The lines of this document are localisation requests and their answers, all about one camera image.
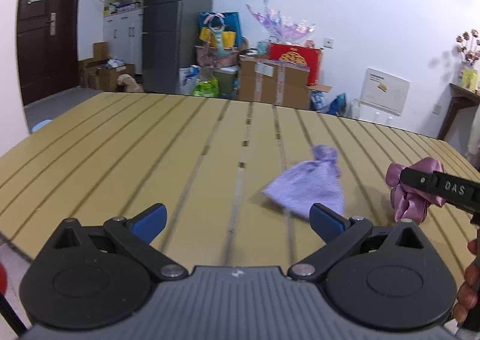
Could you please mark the white blue plastic bag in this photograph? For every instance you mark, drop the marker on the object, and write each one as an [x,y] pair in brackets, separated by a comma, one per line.
[187,81]

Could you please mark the red gift box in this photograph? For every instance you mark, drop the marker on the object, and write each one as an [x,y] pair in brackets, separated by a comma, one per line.
[311,62]

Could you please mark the light blue plastic stool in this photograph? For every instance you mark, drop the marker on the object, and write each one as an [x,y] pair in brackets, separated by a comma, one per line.
[42,125]

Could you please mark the white kitchen cabinet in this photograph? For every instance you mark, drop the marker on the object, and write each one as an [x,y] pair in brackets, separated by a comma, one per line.
[123,32]

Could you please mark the brown plush toy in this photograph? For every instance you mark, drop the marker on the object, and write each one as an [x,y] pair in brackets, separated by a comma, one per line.
[129,84]

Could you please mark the person's right hand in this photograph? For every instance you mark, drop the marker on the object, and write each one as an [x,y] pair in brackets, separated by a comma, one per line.
[468,298]

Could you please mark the blue gift bag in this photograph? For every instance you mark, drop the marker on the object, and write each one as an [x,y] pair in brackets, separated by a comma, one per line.
[232,21]

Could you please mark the green plastic bag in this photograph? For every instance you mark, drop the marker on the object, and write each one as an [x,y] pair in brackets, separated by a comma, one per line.
[205,88]

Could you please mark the grey refrigerator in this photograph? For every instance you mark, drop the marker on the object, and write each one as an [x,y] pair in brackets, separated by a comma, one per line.
[168,43]

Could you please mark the open cardboard box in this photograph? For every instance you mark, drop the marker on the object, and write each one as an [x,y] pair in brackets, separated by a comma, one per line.
[101,77]

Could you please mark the white wall socket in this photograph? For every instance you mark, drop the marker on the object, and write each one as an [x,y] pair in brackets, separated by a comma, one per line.
[437,108]
[328,43]

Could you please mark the dark brown door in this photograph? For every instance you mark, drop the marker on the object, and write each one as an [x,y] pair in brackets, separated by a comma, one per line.
[48,54]

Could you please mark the blue snack package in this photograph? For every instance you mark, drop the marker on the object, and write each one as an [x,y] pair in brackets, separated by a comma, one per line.
[318,101]
[336,104]

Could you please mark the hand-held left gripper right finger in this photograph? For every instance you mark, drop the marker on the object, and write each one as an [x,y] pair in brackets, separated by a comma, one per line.
[326,223]

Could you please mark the green storage box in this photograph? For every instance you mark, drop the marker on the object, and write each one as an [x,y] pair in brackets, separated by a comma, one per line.
[227,81]

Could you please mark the tan slatted folding table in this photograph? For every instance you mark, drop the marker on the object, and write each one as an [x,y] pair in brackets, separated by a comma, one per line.
[112,156]

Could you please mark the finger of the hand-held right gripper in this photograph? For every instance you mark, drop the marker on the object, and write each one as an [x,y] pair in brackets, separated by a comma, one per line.
[416,179]

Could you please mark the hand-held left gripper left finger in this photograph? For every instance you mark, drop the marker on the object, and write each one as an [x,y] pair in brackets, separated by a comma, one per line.
[150,221]

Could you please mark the dried flowers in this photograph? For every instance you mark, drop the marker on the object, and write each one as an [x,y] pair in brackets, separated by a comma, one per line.
[470,47]

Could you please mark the yellow gift bag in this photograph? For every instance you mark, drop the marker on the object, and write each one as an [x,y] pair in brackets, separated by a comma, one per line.
[228,37]

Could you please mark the white wall panel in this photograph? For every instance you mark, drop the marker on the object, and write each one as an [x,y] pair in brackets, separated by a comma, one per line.
[390,99]

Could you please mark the iridescent bouquet wrap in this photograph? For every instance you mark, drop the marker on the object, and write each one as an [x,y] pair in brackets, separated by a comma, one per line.
[281,26]

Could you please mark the pink satin scrunchie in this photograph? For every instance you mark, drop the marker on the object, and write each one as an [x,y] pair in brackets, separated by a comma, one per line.
[410,205]

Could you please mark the taped cardboard box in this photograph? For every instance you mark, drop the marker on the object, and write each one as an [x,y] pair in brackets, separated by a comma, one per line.
[255,88]

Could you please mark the dark wooden console table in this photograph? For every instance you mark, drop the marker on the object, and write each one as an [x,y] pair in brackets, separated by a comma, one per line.
[459,98]

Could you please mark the yellow vase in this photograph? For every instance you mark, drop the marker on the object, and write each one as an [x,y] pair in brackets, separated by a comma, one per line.
[470,79]

